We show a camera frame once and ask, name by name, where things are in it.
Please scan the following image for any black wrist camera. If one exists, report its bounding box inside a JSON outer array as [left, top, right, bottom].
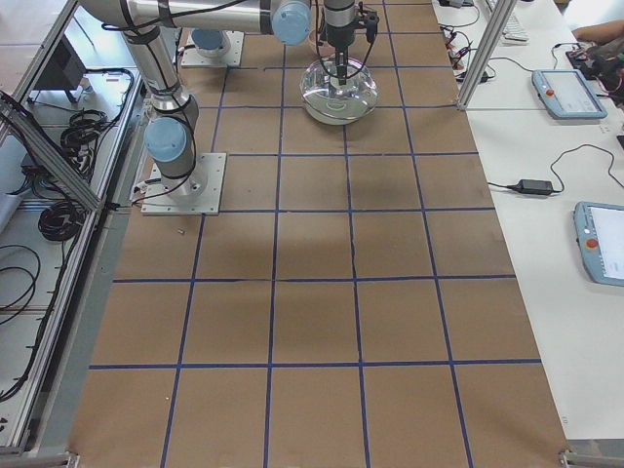
[[363, 12, 379, 45]]

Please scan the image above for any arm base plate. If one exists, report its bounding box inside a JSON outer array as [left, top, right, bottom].
[[181, 28, 245, 68], [140, 153, 227, 215]]

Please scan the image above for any upper teach pendant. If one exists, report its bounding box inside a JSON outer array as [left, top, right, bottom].
[[531, 69, 607, 120]]

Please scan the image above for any black power adapter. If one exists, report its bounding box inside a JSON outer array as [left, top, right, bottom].
[[507, 179, 555, 196]]

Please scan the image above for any lower teach pendant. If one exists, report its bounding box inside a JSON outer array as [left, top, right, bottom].
[[573, 202, 623, 287]]

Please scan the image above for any glass pot lid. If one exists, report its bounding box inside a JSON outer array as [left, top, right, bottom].
[[299, 58, 378, 126]]

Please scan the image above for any aluminium frame post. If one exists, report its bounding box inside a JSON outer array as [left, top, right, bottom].
[[456, 0, 517, 110]]

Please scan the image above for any teach pendant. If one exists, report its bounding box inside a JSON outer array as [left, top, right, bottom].
[[573, 202, 623, 287], [531, 69, 607, 120]]

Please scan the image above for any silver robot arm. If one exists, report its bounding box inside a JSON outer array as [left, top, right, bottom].
[[81, 1, 313, 196], [191, 28, 231, 59]]

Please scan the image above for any coiled black cable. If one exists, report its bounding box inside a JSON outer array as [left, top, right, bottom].
[[37, 200, 82, 244]]

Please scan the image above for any brown paper table mat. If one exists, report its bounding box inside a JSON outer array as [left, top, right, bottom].
[[69, 1, 566, 467]]

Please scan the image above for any pink bowl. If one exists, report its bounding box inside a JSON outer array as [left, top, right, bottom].
[[307, 30, 326, 57]]

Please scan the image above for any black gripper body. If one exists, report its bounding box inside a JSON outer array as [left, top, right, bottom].
[[324, 0, 356, 48]]

